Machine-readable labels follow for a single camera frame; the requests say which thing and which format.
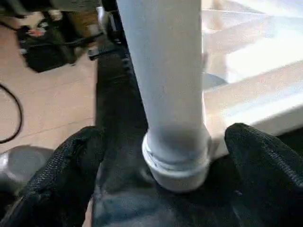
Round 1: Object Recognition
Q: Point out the thick black floor cable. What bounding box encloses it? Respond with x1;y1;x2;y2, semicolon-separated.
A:
0;82;24;144

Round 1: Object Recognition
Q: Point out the white plastic table top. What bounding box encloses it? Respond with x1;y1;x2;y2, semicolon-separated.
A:
142;0;303;192

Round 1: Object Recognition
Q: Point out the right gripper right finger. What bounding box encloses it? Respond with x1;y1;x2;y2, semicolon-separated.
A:
223;122;303;227

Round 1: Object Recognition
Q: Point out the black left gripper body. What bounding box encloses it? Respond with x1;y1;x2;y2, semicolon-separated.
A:
89;44;130;61

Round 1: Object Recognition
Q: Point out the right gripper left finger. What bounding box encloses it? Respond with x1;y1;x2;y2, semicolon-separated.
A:
0;125;107;227

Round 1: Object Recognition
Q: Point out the white plastic table leg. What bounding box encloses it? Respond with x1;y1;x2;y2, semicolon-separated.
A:
116;0;212;167

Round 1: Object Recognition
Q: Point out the black work mat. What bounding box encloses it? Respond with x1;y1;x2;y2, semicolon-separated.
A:
91;40;303;227

